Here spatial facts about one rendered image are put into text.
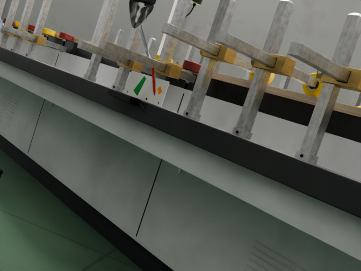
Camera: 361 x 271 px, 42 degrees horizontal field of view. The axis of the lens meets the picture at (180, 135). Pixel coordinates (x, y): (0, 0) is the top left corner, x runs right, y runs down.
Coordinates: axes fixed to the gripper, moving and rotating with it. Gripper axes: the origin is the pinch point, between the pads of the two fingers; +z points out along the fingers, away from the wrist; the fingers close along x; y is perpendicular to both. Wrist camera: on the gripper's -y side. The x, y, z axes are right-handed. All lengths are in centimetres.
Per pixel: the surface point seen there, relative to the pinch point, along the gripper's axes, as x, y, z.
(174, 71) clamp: 19.2, 4.3, 11.5
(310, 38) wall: 245, -310, -95
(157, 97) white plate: 16.3, 2.2, 22.8
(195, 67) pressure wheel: 27.9, -1.0, 6.9
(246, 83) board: 44.9, 12.6, 6.9
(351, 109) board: 63, 54, 7
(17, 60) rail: -40, -123, 29
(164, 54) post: 14.8, -2.8, 6.1
